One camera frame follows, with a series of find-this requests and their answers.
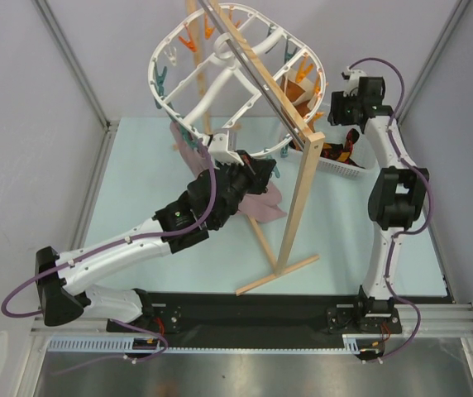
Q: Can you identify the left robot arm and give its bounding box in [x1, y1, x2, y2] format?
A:
[36, 151, 276, 331]

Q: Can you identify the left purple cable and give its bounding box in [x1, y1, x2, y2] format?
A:
[0, 140, 221, 373]

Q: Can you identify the white round clip hanger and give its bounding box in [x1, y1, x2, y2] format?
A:
[147, 1, 328, 159]

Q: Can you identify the orange brown garment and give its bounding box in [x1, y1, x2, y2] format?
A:
[280, 75, 324, 132]

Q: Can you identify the argyle sock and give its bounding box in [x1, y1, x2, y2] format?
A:
[320, 128, 360, 166]

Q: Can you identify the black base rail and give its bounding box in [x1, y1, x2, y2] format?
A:
[104, 292, 406, 350]

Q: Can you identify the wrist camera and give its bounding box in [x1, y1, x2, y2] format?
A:
[208, 129, 242, 165]
[342, 69, 367, 97]

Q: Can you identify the mauve cloth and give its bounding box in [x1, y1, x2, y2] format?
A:
[170, 122, 287, 229]

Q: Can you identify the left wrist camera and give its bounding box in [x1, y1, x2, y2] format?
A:
[208, 129, 242, 165]

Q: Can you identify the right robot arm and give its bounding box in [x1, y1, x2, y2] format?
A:
[327, 69, 429, 333]

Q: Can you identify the wooden drying rack frame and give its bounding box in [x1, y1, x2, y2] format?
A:
[172, 0, 327, 297]

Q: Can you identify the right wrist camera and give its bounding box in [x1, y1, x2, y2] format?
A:
[342, 69, 367, 97]

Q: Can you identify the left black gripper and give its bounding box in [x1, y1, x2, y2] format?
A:
[212, 151, 275, 229]

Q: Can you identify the white plastic basket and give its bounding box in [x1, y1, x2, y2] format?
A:
[279, 103, 380, 179]

